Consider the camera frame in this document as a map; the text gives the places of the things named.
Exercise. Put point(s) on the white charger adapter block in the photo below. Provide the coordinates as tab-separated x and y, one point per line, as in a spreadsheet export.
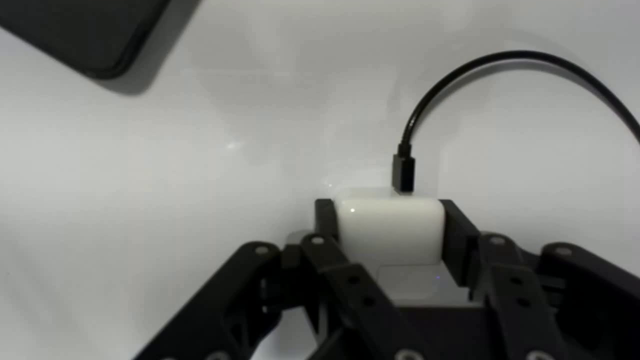
390	231

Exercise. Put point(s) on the white whiteboard mat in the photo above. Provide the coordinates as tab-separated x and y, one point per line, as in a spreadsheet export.
119	198

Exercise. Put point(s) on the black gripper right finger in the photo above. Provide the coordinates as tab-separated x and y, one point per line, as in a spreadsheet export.
562	302

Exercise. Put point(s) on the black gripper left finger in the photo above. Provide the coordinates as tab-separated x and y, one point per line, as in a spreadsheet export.
245	301

